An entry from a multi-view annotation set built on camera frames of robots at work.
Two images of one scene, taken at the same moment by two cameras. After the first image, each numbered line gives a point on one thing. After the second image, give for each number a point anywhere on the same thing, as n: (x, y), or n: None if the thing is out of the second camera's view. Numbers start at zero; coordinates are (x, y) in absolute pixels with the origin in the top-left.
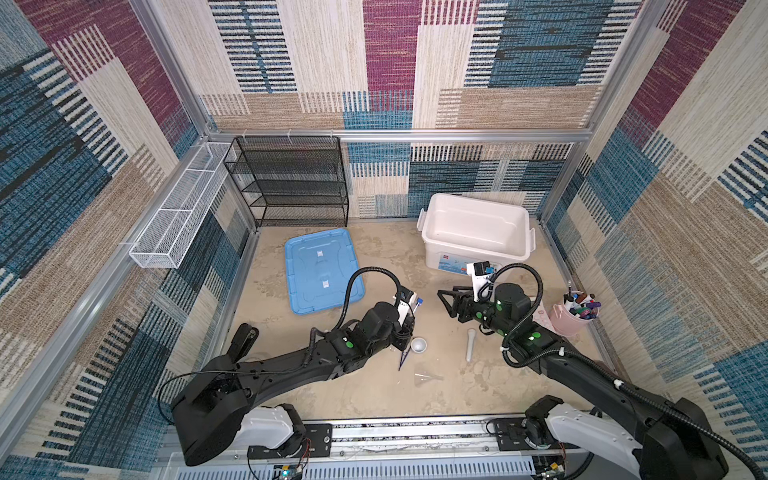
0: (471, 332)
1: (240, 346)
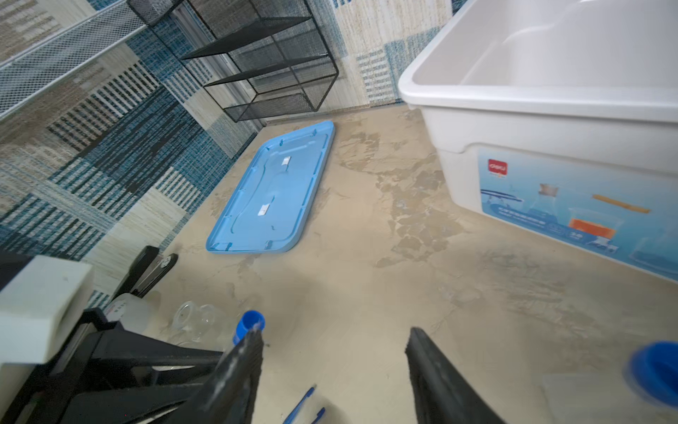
0: None
1: (146, 272)
